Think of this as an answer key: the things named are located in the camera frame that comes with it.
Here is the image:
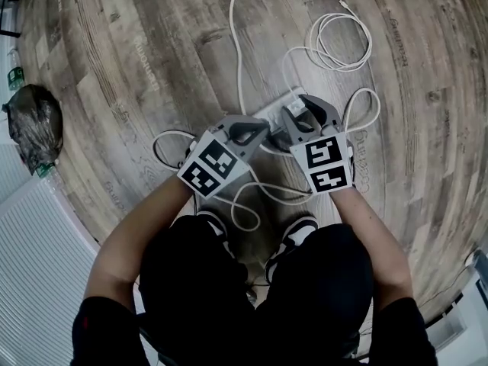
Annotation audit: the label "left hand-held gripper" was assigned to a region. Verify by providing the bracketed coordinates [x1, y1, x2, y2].
[176, 114, 272, 200]

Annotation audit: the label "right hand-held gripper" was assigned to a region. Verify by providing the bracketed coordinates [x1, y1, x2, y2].
[281, 93, 357, 195]

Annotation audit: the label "white charger plug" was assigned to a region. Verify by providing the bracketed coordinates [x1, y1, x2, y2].
[286, 96, 309, 117]

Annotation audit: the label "white power strip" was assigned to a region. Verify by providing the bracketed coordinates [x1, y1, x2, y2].
[250, 85, 310, 136]

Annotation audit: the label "person's right forearm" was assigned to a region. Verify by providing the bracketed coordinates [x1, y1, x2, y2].
[329, 187, 415, 308]

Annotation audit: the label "person's left forearm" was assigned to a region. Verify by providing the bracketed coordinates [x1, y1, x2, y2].
[83, 173, 195, 304]

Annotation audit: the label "person's left sneaker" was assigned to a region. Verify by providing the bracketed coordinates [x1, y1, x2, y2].
[194, 210, 230, 258]

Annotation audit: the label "person's sneaker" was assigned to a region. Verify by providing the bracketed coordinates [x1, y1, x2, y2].
[264, 214, 319, 285]
[194, 210, 230, 258]

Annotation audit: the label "person's right sneaker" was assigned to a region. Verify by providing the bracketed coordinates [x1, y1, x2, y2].
[264, 214, 319, 285]

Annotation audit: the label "person's black trousers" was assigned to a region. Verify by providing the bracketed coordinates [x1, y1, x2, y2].
[139, 214, 374, 366]

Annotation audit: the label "clear bottle green label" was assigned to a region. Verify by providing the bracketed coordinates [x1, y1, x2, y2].
[6, 47, 26, 91]
[34, 161, 62, 190]

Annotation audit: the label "black trash bag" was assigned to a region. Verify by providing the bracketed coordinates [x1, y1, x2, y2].
[2, 83, 65, 175]

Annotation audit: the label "person's dark shirt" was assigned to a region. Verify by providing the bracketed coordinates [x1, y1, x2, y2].
[71, 295, 439, 366]

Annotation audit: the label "thin white cable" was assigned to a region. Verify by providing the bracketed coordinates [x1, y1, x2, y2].
[227, 0, 247, 116]

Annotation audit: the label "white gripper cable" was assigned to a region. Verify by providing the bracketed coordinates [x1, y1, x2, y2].
[152, 129, 264, 232]
[230, 88, 382, 232]

